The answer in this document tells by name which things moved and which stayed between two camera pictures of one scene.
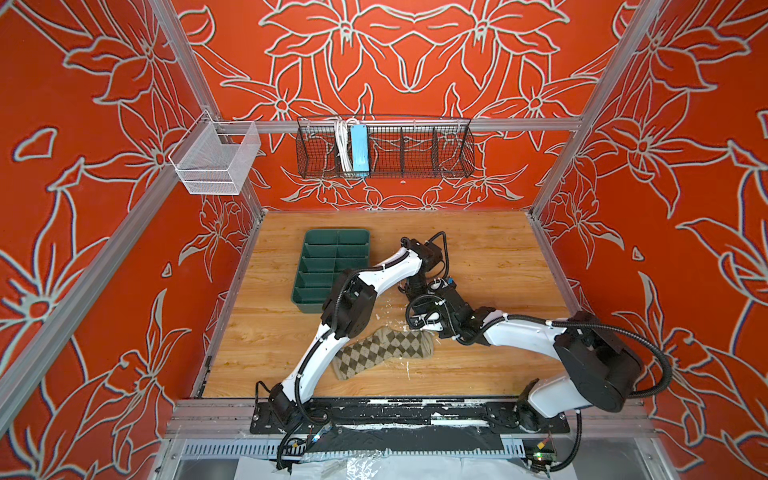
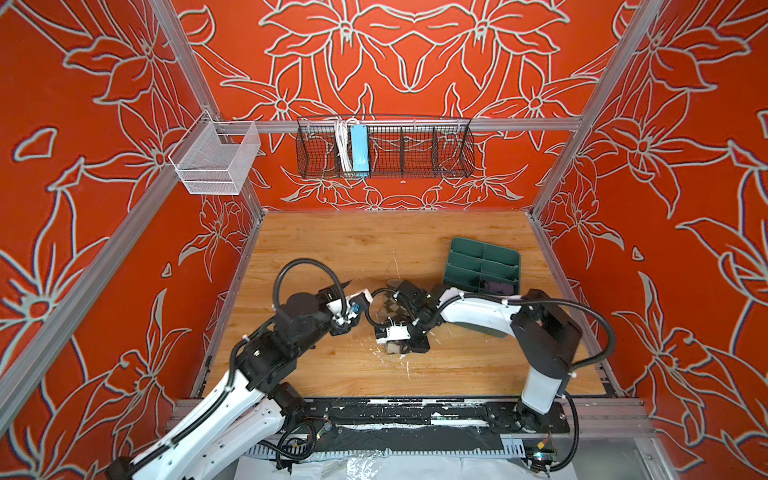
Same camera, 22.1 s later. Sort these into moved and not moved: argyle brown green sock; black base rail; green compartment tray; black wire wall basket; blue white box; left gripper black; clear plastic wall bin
Moved: argyle brown green sock; left gripper black; green compartment tray
Not moved: black base rail; blue white box; black wire wall basket; clear plastic wall bin
